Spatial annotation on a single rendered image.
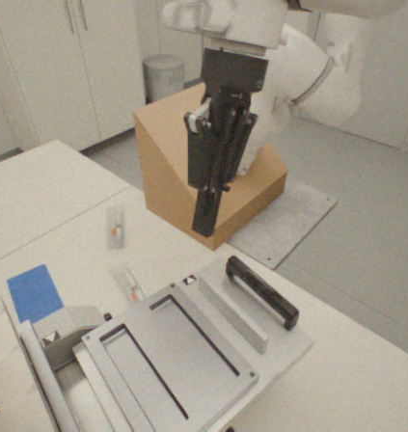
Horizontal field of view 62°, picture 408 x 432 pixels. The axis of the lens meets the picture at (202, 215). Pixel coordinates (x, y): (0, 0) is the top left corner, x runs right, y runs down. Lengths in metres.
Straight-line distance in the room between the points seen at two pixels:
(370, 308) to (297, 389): 1.21
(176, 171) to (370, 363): 0.62
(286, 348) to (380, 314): 1.40
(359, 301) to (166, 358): 1.52
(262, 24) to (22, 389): 0.43
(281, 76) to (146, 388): 0.60
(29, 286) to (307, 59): 0.83
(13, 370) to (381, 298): 1.79
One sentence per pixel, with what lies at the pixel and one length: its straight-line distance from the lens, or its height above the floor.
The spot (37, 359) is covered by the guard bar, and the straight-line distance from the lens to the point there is 0.48.
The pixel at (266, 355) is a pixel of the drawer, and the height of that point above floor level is 0.97.
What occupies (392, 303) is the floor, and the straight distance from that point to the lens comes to 2.00.
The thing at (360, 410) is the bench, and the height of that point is 0.75.
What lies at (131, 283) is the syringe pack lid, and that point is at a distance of 0.87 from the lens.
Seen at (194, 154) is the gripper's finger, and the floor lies 1.24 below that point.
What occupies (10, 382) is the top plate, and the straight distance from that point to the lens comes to 0.41.
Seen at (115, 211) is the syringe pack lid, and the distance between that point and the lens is 1.08.
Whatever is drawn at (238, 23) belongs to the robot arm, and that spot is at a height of 1.37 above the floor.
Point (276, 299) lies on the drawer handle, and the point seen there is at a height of 1.01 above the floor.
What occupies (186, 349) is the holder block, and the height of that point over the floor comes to 0.98.
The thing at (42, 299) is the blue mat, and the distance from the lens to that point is 0.94.
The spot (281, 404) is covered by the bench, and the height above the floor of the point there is 0.75.
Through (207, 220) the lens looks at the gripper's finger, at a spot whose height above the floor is 1.14.
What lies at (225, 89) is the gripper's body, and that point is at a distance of 0.40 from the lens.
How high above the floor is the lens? 1.45
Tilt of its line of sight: 41 degrees down
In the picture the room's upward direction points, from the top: straight up
